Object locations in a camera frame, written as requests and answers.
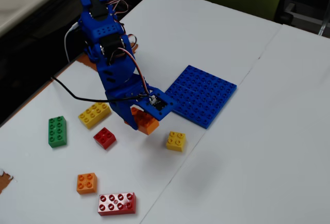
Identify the yellow 2x4 brick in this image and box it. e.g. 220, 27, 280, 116
78, 102, 112, 130

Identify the metal chair base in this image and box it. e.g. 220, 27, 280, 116
274, 2, 330, 38

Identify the white foam board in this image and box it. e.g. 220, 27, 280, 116
139, 24, 330, 224
0, 0, 284, 224

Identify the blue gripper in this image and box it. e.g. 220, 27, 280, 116
104, 78, 151, 131

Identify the white cable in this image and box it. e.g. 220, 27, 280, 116
64, 22, 79, 63

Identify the blue 8x8 brick plate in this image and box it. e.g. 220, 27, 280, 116
164, 65, 238, 130

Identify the orange 2x4 brick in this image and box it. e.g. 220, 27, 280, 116
124, 106, 160, 135

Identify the red 2x2 brick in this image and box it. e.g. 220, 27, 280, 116
93, 127, 117, 150

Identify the blue plate wrist camera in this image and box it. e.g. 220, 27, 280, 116
136, 86, 179, 121

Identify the orange 2x2 brick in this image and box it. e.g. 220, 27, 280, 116
76, 172, 98, 195

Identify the yellow 2x2 brick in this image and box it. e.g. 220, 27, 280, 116
166, 131, 187, 153

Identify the green 2x4 brick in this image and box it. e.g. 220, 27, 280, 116
48, 116, 68, 149

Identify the red white servo wire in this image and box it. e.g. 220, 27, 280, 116
110, 47, 152, 97

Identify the red 2x4 brick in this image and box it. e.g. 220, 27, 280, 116
97, 191, 137, 216

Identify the black cable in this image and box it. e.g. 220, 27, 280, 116
51, 76, 153, 104

